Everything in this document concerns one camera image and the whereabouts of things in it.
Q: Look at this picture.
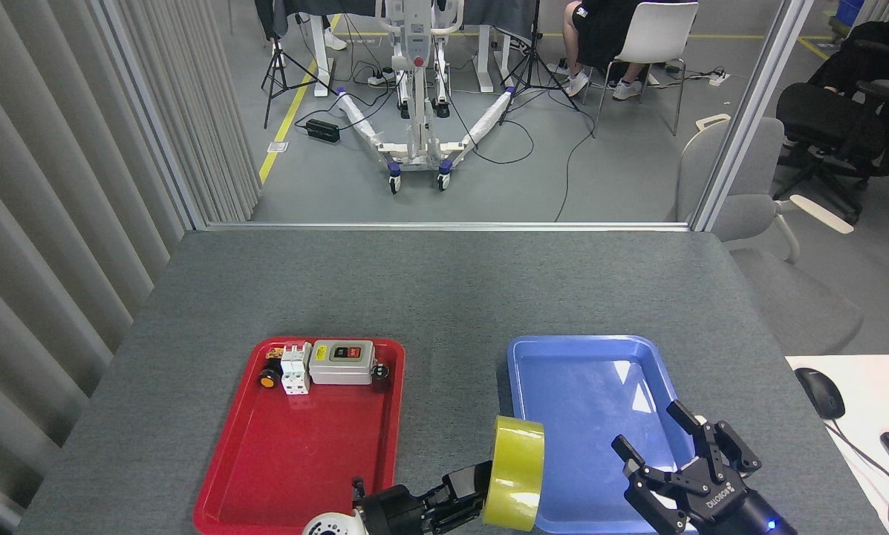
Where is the white side desk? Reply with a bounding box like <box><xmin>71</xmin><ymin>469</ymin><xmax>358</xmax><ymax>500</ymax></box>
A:
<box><xmin>786</xmin><ymin>354</ymin><xmax>889</xmax><ymax>535</ymax></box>

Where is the red plastic tray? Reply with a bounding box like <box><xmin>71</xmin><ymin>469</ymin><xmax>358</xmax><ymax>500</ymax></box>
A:
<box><xmin>193</xmin><ymin>337</ymin><xmax>406</xmax><ymax>535</ymax></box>

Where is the grey office chair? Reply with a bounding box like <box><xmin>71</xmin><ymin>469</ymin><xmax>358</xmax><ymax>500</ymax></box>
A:
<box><xmin>674</xmin><ymin>115</ymin><xmax>864</xmax><ymax>356</ymax></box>

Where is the blue storage bin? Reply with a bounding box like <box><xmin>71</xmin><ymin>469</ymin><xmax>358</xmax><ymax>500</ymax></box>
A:
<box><xmin>834</xmin><ymin>0</ymin><xmax>866</xmax><ymax>30</ymax></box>

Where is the yellow tape roll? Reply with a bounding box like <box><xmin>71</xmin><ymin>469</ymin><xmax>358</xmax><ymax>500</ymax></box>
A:
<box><xmin>481</xmin><ymin>415</ymin><xmax>546</xmax><ymax>532</ymax></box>

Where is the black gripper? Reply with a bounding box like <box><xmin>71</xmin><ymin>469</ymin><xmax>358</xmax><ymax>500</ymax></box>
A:
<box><xmin>360</xmin><ymin>461</ymin><xmax>493</xmax><ymax>535</ymax></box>
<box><xmin>611</xmin><ymin>400</ymin><xmax>798</xmax><ymax>535</ymax></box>

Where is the black tripod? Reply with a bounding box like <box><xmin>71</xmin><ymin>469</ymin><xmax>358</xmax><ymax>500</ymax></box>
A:
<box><xmin>498</xmin><ymin>0</ymin><xmax>582</xmax><ymax>126</ymax></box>
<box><xmin>261</xmin><ymin>15</ymin><xmax>339</xmax><ymax>129</ymax></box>

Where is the white wheeled stand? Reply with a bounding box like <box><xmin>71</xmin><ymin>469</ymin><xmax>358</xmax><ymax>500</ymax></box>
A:
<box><xmin>336</xmin><ymin>0</ymin><xmax>515</xmax><ymax>195</ymax></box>

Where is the white desk leg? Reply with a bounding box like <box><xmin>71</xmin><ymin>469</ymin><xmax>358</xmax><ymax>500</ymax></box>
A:
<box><xmin>472</xmin><ymin>26</ymin><xmax>515</xmax><ymax>94</ymax></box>
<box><xmin>307</xmin><ymin>13</ymin><xmax>337</xmax><ymax>97</ymax></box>

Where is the person in black chair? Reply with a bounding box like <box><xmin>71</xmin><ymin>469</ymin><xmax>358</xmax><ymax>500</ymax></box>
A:
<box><xmin>808</xmin><ymin>19</ymin><xmax>889</xmax><ymax>97</ymax></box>

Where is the black office chair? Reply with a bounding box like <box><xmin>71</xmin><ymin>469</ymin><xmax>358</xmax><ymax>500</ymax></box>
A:
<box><xmin>775</xmin><ymin>41</ymin><xmax>889</xmax><ymax>224</ymax></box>

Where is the blue plastic tray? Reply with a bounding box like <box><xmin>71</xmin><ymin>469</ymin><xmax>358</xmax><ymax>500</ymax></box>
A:
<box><xmin>507</xmin><ymin>334</ymin><xmax>721</xmax><ymax>534</ymax></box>

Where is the black mouse cable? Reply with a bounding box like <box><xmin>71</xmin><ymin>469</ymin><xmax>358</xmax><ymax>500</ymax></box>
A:
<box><xmin>830</xmin><ymin>416</ymin><xmax>889</xmax><ymax>499</ymax></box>

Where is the black computer mouse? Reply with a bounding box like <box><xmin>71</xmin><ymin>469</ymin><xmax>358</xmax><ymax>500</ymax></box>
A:
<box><xmin>795</xmin><ymin>367</ymin><xmax>846</xmax><ymax>421</ymax></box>

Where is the grey switch box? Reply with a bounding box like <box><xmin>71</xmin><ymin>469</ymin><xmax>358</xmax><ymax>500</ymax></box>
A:
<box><xmin>309</xmin><ymin>340</ymin><xmax>378</xmax><ymax>386</ymax></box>

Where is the silver frame post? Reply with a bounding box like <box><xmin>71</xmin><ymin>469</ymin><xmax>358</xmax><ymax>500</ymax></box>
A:
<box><xmin>689</xmin><ymin>0</ymin><xmax>816</xmax><ymax>233</ymax></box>

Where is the white plastic chair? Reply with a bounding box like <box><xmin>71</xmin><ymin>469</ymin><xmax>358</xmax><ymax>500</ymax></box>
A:
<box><xmin>591</xmin><ymin>1</ymin><xmax>700</xmax><ymax>138</ymax></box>

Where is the person on white chair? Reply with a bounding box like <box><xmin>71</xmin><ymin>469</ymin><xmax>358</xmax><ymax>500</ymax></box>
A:
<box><xmin>561</xmin><ymin>0</ymin><xmax>701</xmax><ymax>101</ymax></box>

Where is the black floor cable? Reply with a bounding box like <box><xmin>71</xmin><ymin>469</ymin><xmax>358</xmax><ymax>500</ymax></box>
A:
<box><xmin>554</xmin><ymin>111</ymin><xmax>597</xmax><ymax>222</ymax></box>

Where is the white circuit breaker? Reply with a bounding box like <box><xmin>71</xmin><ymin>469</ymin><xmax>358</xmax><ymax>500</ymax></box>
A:
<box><xmin>279</xmin><ymin>342</ymin><xmax>313</xmax><ymax>395</ymax></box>

